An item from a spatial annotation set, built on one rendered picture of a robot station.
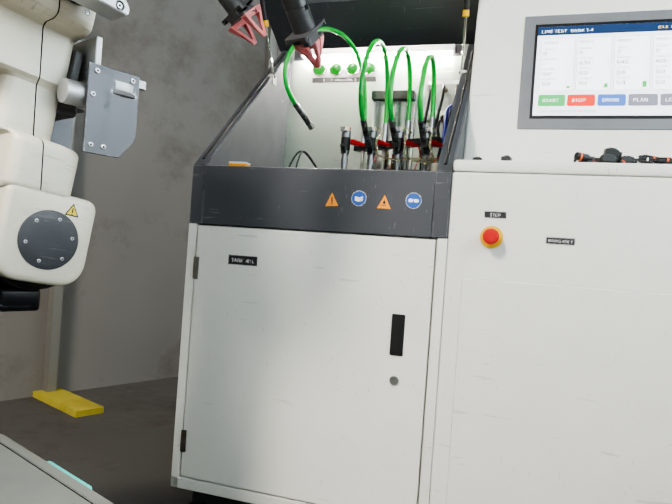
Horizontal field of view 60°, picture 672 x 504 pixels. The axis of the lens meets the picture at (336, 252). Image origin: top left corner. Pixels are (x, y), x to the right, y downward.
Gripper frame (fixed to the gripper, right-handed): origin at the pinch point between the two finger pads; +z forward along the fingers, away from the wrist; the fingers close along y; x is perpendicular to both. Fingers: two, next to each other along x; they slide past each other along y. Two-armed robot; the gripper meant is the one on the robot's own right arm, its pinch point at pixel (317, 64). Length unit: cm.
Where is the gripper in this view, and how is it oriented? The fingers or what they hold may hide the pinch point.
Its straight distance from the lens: 154.2
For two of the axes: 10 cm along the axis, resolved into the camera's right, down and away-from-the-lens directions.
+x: -8.5, -0.6, 5.2
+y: 4.2, -6.8, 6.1
